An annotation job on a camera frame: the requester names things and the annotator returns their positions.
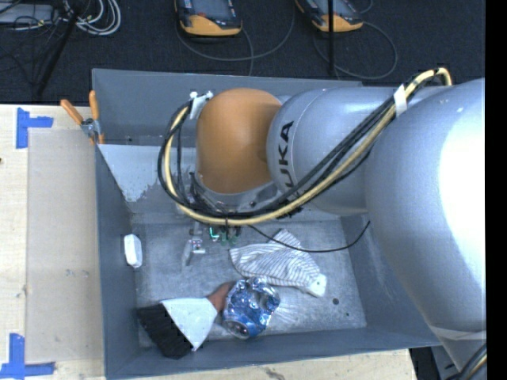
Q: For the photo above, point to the crushed blue and silver can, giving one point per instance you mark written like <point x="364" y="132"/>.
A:
<point x="249" y="307"/>

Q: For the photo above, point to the grey metal bin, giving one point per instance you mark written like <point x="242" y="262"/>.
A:
<point x="245" y="263"/>

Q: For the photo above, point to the white rectangular block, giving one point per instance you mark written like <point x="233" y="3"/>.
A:
<point x="133" y="250"/>

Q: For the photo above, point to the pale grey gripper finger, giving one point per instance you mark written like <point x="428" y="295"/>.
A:
<point x="187" y="254"/>
<point x="197" y="245"/>

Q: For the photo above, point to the pale cardboard board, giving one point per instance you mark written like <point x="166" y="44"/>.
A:
<point x="59" y="232"/>

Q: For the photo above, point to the white brush with black bristles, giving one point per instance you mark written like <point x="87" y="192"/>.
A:
<point x="190" y="319"/>

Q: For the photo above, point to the white striped cloth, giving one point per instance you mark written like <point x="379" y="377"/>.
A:
<point x="277" y="265"/>

